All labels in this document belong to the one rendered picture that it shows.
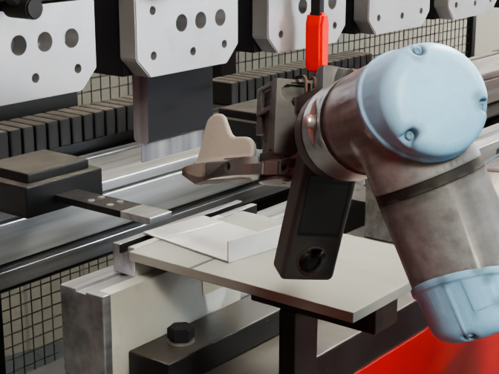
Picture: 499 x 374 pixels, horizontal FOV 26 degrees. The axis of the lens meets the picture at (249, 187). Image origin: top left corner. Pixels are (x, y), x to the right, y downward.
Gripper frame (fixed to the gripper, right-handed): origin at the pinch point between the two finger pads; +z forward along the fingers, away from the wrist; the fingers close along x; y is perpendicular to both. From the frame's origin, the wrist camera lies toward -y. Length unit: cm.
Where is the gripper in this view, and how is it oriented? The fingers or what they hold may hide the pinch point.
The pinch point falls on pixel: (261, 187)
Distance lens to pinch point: 99.6
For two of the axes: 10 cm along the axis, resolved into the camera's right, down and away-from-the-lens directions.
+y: 0.5, -9.9, 1.2
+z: -3.0, 1.0, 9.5
